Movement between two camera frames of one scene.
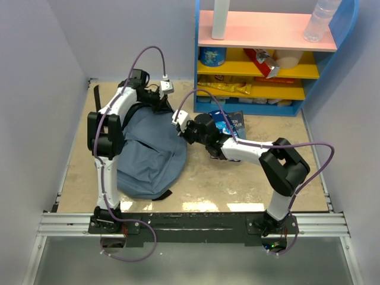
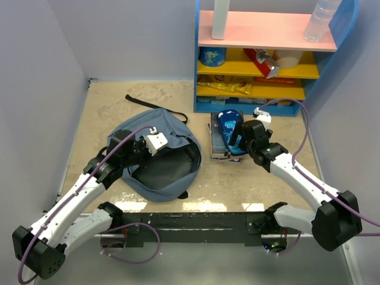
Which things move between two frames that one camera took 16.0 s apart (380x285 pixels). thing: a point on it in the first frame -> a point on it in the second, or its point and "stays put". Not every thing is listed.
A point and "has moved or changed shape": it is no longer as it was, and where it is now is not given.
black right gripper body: [191, 135] -> [238, 130]
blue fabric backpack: [153, 152] has moved or changed shape
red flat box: [275, 79] stays put
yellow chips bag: [230, 83] stays put
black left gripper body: [152, 98] -> [141, 154]
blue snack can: [212, 56] stays put
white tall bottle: [220, 19] stays put
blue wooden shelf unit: [266, 65] stays put
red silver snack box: [265, 62] stays put
